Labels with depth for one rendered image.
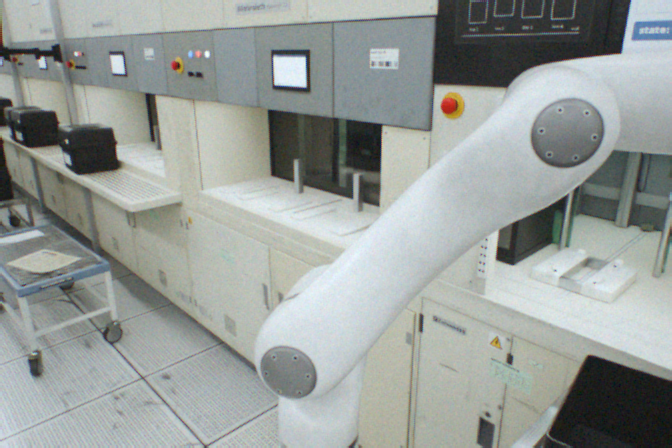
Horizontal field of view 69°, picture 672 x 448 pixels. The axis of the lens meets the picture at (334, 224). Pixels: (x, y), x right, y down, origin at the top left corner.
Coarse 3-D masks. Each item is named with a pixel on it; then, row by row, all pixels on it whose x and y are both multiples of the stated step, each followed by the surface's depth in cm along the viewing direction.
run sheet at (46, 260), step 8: (24, 256) 259; (32, 256) 259; (40, 256) 259; (48, 256) 259; (56, 256) 259; (64, 256) 259; (72, 256) 259; (80, 256) 259; (8, 264) 250; (16, 264) 250; (24, 264) 249; (32, 264) 250; (40, 264) 249; (48, 264) 249; (56, 264) 249; (64, 264) 250; (40, 272) 239
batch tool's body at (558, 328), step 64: (448, 0) 116; (448, 64) 120; (512, 64) 109; (448, 128) 125; (576, 192) 154; (512, 256) 147; (640, 256) 154; (512, 320) 124; (576, 320) 118; (640, 320) 117; (448, 384) 145
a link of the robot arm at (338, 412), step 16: (320, 272) 70; (304, 288) 65; (352, 384) 70; (288, 400) 69; (320, 400) 68; (336, 400) 68; (352, 400) 69; (288, 416) 68; (304, 416) 67; (320, 416) 67; (336, 416) 67; (352, 416) 68; (288, 432) 67; (304, 432) 66; (320, 432) 66; (336, 432) 67; (352, 432) 69
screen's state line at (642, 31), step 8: (640, 24) 90; (648, 24) 89; (656, 24) 88; (664, 24) 87; (632, 32) 91; (640, 32) 90; (648, 32) 89; (656, 32) 88; (664, 32) 87; (632, 40) 91; (640, 40) 90; (648, 40) 89; (656, 40) 88; (664, 40) 88
